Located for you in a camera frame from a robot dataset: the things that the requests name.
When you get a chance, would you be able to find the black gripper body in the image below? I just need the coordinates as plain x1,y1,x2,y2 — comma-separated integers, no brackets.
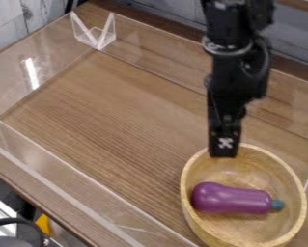
201,35,274,124

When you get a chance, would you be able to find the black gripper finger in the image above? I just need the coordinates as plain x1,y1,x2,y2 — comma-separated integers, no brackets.
209,92,243,158

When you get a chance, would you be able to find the purple toy eggplant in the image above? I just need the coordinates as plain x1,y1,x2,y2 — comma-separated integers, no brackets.
191,181,286,214

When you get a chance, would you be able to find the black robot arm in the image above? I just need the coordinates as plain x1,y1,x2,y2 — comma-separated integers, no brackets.
201,0,275,157

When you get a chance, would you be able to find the light wooden bowl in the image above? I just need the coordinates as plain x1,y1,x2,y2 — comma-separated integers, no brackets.
179,144,307,247

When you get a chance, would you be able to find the yellow tag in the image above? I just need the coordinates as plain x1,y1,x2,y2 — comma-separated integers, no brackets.
35,213,53,235

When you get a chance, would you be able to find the clear acrylic corner bracket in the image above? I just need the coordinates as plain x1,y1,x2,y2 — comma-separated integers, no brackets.
70,13,117,50

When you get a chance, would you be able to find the black cable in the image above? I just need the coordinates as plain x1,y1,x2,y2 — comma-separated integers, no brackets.
0,217,51,247

